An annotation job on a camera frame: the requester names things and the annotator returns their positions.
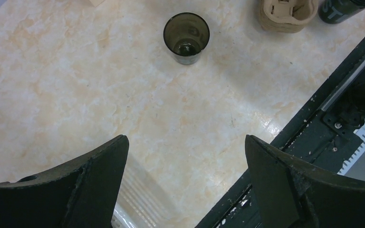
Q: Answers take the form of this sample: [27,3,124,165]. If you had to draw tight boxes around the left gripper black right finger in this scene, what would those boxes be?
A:
[245,135,365,228]

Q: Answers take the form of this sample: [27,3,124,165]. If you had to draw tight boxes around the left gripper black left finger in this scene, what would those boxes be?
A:
[0,135,129,228]

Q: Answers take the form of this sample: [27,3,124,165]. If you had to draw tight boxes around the stack of dark cups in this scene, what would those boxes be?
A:
[318,0,365,24]

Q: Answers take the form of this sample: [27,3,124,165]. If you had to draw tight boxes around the white plastic basket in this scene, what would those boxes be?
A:
[113,155,178,228]

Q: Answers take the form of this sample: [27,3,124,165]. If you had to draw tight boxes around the brown pulp cup carrier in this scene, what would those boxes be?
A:
[259,0,319,33]

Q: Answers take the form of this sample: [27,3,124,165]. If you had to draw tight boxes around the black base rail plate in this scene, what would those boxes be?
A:
[198,37,365,228]

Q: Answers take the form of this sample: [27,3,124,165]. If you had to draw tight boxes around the white slotted cable duct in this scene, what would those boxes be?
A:
[336,108,365,176]

